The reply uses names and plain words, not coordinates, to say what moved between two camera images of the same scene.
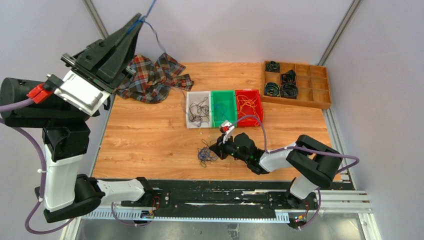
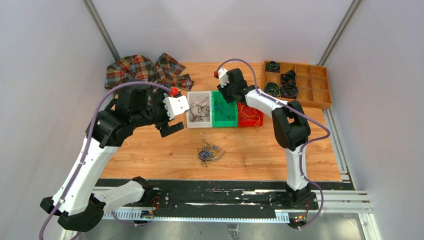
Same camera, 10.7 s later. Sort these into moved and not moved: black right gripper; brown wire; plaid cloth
Moved: black right gripper
Not moved: brown wire; plaid cloth
